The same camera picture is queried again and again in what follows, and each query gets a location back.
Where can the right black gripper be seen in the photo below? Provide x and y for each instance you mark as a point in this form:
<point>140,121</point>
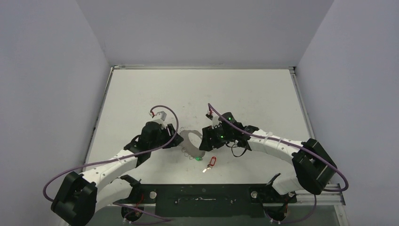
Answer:
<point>207,141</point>

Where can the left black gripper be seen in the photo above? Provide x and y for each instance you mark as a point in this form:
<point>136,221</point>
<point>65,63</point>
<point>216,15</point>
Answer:
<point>169,132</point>

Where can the large metal keyring plate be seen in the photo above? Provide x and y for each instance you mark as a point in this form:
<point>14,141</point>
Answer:
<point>191,143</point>

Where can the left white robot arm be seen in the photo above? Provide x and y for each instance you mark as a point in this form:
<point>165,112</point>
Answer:
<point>81,195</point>

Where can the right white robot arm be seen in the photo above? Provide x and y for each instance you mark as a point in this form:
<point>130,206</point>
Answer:
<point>312,165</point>

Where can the key with red tag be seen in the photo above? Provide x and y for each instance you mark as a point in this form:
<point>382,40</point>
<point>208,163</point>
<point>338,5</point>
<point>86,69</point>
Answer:
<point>210,164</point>

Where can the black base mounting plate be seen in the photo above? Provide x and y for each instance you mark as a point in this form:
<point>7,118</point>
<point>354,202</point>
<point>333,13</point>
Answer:
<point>210,200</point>

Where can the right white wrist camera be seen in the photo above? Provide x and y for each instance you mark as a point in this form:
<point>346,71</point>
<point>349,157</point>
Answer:
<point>215,122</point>

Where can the aluminium frame rail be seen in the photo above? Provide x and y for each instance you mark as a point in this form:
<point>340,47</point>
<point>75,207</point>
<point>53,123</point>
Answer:
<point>325,198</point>

